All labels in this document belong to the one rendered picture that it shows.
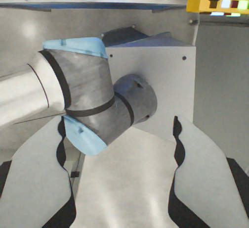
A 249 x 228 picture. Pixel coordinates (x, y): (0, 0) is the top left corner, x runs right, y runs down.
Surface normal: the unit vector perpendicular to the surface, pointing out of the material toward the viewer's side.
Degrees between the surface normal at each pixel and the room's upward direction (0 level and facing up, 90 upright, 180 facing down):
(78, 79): 41
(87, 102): 5
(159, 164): 0
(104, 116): 34
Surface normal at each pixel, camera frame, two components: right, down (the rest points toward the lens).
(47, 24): 0.05, 0.45
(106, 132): 0.69, 0.11
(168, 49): -0.64, 0.44
